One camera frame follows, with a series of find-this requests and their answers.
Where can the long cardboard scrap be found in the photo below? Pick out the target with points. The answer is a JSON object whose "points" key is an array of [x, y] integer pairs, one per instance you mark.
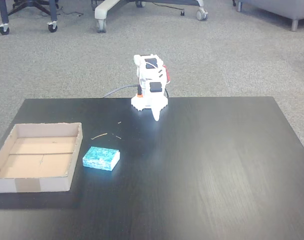
{"points": [[99, 136]]}

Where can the black office chair base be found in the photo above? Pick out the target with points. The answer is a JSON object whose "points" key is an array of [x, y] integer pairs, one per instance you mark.
{"points": [[29, 3]]}

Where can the shallow cardboard box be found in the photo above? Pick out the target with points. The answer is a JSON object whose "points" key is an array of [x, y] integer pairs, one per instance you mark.
{"points": [[37, 160]]}

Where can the black rolling table frame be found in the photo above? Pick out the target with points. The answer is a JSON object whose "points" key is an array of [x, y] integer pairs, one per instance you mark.
{"points": [[4, 12]]}

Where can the white chair base with casters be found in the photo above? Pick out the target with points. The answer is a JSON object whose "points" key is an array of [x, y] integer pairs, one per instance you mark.
{"points": [[104, 10]]}

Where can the grey sofa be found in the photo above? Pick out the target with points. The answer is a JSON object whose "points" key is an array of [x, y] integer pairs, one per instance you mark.
{"points": [[279, 7]]}

